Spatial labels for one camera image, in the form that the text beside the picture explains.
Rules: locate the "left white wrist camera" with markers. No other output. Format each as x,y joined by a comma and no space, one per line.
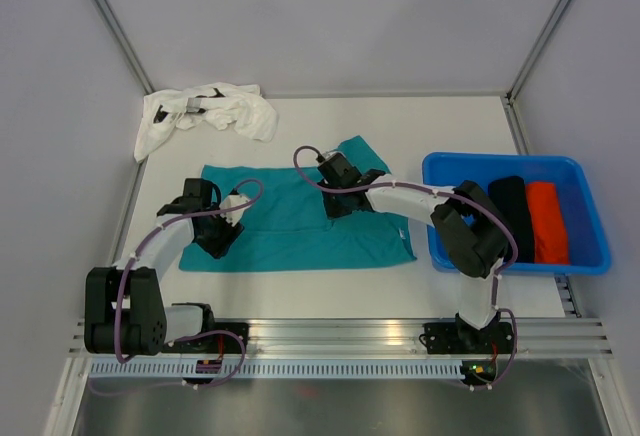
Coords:
233,207

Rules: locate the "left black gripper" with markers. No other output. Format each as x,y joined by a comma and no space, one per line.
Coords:
230,233

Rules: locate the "white t-shirt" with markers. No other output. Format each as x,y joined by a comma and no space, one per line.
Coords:
221,105

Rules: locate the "aluminium mounting rail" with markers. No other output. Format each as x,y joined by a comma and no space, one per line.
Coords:
533,338

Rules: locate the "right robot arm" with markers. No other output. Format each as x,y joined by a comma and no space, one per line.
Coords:
476,238

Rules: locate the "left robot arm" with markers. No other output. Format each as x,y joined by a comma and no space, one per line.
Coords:
124,312

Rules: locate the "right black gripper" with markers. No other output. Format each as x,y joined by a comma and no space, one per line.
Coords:
334,211

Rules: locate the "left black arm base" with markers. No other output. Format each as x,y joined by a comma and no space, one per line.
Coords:
221,338

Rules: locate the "blue plastic bin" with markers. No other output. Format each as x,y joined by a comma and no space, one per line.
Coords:
589,252

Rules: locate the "rolled orange t-shirt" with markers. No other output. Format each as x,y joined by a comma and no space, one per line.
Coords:
551,241

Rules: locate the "right aluminium frame post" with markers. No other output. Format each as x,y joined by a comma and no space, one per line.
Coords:
552,23

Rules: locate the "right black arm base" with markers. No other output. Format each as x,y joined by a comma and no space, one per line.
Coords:
450,338

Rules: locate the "teal t-shirt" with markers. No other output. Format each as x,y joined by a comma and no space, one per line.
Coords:
288,230

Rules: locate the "rolled black t-shirt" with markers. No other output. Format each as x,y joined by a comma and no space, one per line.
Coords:
509,196

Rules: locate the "white slotted cable duct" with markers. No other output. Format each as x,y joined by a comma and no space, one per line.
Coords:
279,369

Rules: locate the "aluminium frame post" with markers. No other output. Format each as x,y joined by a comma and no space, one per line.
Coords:
123,44
552,23

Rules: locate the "left aluminium frame post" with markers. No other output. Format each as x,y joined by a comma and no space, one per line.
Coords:
123,44

